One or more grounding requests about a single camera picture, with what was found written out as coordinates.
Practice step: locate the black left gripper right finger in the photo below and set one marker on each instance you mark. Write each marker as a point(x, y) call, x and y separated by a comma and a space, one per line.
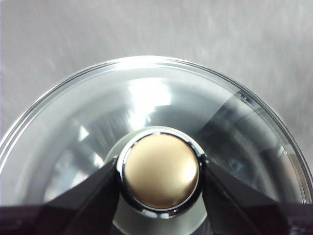
point(234, 205)

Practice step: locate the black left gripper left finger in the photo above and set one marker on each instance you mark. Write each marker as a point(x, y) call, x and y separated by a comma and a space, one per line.
point(88, 200)

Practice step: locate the glass lid with green knob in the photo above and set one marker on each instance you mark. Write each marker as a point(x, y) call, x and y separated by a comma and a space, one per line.
point(161, 169)

